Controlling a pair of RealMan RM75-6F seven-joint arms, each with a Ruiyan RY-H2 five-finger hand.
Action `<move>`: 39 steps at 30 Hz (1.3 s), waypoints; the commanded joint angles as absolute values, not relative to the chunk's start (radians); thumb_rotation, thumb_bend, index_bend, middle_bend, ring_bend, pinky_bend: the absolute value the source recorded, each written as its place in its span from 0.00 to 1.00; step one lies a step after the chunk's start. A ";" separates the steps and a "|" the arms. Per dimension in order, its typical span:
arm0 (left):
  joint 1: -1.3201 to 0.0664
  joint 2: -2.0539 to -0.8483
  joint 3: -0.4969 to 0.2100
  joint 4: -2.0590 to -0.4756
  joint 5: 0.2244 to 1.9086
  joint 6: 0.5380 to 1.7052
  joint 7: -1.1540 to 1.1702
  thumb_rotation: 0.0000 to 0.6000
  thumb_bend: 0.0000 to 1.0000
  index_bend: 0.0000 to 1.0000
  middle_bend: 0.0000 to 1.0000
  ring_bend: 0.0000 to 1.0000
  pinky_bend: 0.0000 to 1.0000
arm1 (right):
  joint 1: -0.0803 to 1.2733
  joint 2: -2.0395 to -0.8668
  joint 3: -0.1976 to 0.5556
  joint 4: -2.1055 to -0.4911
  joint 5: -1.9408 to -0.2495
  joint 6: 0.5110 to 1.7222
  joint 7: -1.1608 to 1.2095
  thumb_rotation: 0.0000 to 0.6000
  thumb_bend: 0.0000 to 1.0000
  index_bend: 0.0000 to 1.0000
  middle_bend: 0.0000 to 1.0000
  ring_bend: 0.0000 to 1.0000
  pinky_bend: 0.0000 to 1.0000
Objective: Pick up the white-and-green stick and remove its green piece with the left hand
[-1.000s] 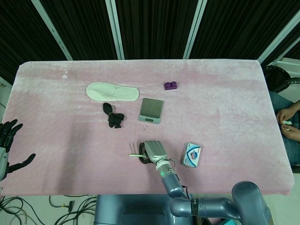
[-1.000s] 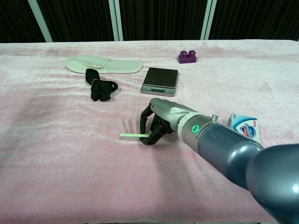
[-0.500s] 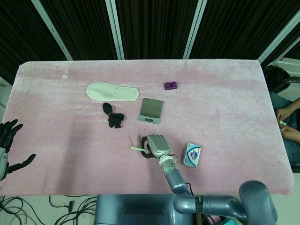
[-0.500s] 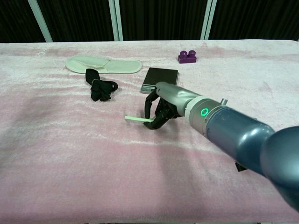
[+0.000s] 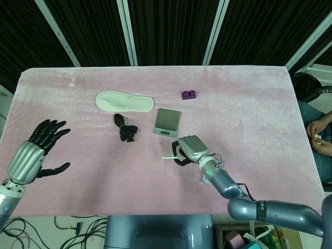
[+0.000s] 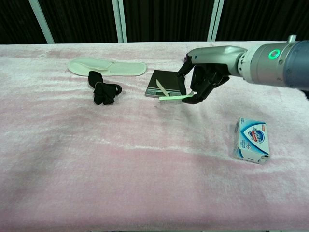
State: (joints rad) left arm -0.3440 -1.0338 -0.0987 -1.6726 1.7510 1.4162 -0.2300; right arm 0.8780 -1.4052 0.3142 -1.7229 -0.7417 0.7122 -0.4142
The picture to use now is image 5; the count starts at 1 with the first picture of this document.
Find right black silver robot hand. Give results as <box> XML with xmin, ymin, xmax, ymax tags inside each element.
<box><xmin>171</xmin><ymin>134</ymin><xmax>210</xmax><ymax>167</ymax></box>

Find person's left hand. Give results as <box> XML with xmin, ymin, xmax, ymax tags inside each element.
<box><xmin>312</xmin><ymin>139</ymin><xmax>332</xmax><ymax>156</ymax></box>

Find person's right hand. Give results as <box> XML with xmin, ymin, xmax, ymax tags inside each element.
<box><xmin>306</xmin><ymin>119</ymin><xmax>326</xmax><ymax>136</ymax></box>

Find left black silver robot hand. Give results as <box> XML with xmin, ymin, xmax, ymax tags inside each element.
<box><xmin>5</xmin><ymin>119</ymin><xmax>72</xmax><ymax>185</ymax></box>

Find person's right forearm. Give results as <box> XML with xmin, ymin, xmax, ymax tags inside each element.
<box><xmin>320</xmin><ymin>109</ymin><xmax>332</xmax><ymax>126</ymax></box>

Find person's blue trousers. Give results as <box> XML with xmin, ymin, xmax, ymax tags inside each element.
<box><xmin>297</xmin><ymin>101</ymin><xmax>332</xmax><ymax>182</ymax></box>

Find small silver digital scale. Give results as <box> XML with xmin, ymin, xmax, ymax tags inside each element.
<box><xmin>153</xmin><ymin>108</ymin><xmax>182</xmax><ymax>137</ymax></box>

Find black chair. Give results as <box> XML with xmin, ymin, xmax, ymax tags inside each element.
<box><xmin>290</xmin><ymin>72</ymin><xmax>332</xmax><ymax>103</ymax></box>

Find purple toy building block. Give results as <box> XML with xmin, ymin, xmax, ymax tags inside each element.
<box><xmin>181</xmin><ymin>89</ymin><xmax>198</xmax><ymax>101</ymax></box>

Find black knotted sock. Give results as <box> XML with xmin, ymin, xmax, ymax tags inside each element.
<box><xmin>113</xmin><ymin>113</ymin><xmax>138</xmax><ymax>143</ymax></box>

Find pink plush tablecloth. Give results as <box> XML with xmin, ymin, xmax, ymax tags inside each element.
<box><xmin>0</xmin><ymin>66</ymin><xmax>326</xmax><ymax>217</ymax></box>

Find black curtain panel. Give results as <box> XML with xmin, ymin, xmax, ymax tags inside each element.
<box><xmin>128</xmin><ymin>0</ymin><xmax>221</xmax><ymax>65</ymax></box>
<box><xmin>293</xmin><ymin>25</ymin><xmax>332</xmax><ymax>73</ymax></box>
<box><xmin>0</xmin><ymin>0</ymin><xmax>76</xmax><ymax>94</ymax></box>
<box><xmin>211</xmin><ymin>0</ymin><xmax>332</xmax><ymax>67</ymax></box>
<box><xmin>45</xmin><ymin>0</ymin><xmax>130</xmax><ymax>67</ymax></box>

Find blue-grey robot torso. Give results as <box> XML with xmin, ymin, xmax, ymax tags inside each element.
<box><xmin>103</xmin><ymin>214</ymin><xmax>216</xmax><ymax>249</ymax></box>

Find brown cardboard box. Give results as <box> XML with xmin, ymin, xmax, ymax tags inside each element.
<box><xmin>214</xmin><ymin>225</ymin><xmax>287</xmax><ymax>249</ymax></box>

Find white disposable slipper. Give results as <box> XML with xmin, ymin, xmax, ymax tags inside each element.
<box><xmin>94</xmin><ymin>91</ymin><xmax>155</xmax><ymax>113</ymax></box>

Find small pink box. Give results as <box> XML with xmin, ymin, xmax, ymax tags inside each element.
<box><xmin>224</xmin><ymin>231</ymin><xmax>246</xmax><ymax>246</ymax></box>

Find green packet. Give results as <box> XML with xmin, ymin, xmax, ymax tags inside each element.
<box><xmin>256</xmin><ymin>225</ymin><xmax>284</xmax><ymax>241</ymax></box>

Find white plastic bag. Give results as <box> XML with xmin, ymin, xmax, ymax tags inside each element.
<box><xmin>243</xmin><ymin>219</ymin><xmax>260</xmax><ymax>241</ymax></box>

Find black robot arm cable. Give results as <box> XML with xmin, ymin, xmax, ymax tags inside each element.
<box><xmin>236</xmin><ymin>182</ymin><xmax>257</xmax><ymax>202</ymax></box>

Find black floor cable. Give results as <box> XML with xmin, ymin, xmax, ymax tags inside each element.
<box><xmin>5</xmin><ymin>217</ymin><xmax>55</xmax><ymax>249</ymax></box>
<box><xmin>53</xmin><ymin>215</ymin><xmax>70</xmax><ymax>231</ymax></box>
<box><xmin>82</xmin><ymin>217</ymin><xmax>108</xmax><ymax>249</ymax></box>

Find white frame post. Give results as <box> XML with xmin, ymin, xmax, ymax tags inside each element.
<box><xmin>116</xmin><ymin>0</ymin><xmax>139</xmax><ymax>66</ymax></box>
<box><xmin>284</xmin><ymin>17</ymin><xmax>332</xmax><ymax>72</ymax></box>
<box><xmin>40</xmin><ymin>0</ymin><xmax>80</xmax><ymax>67</ymax></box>
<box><xmin>203</xmin><ymin>0</ymin><xmax>231</xmax><ymax>66</ymax></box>

